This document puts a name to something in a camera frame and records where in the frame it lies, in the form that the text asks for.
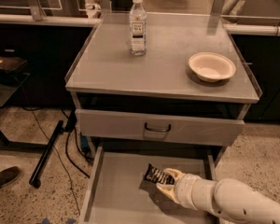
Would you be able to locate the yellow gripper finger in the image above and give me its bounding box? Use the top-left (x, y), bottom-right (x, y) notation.
top-left (163, 168), bottom-right (185, 182)
top-left (156, 183), bottom-right (179, 203)

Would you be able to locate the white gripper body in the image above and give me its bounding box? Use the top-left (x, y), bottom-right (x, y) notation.
top-left (174, 174), bottom-right (201, 210)

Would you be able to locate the black rxbar chocolate bar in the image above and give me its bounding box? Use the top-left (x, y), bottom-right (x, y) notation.
top-left (144, 164), bottom-right (175, 185)

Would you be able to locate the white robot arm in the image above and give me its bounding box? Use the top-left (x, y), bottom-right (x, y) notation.
top-left (156, 168), bottom-right (280, 224)

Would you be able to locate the grey open middle drawer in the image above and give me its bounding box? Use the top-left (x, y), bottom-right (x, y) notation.
top-left (78, 145), bottom-right (223, 224)

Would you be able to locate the grey top drawer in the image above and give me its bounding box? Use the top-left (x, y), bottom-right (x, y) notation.
top-left (76, 109), bottom-right (245, 146)

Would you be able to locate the grey metal drawer cabinet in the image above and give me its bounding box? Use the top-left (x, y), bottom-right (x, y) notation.
top-left (64, 10), bottom-right (263, 161)

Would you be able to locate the white paper bowl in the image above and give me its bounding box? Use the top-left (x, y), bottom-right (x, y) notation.
top-left (188, 52), bottom-right (236, 83)

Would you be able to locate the black stand leg bar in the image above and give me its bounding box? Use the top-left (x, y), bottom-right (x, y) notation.
top-left (29, 120), bottom-right (63, 189)

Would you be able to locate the brown shoe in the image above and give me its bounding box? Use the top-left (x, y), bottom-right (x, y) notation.
top-left (0, 166), bottom-right (21, 188)

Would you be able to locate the clear plastic water bottle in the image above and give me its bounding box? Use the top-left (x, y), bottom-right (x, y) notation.
top-left (129, 0), bottom-right (147, 56)

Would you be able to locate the dark side table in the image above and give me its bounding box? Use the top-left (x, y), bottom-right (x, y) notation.
top-left (0, 73), bottom-right (47, 152)

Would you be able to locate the dark tray with note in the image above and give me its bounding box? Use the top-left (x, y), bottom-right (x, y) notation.
top-left (0, 56), bottom-right (27, 74)

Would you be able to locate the black drawer handle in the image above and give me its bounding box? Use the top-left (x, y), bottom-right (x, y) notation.
top-left (144, 122), bottom-right (172, 133)

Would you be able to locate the black floor cable left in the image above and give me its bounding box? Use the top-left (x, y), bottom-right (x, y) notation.
top-left (21, 105), bottom-right (94, 217)

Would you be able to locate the white horizontal rail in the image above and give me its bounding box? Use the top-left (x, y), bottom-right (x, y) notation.
top-left (0, 14), bottom-right (101, 27)

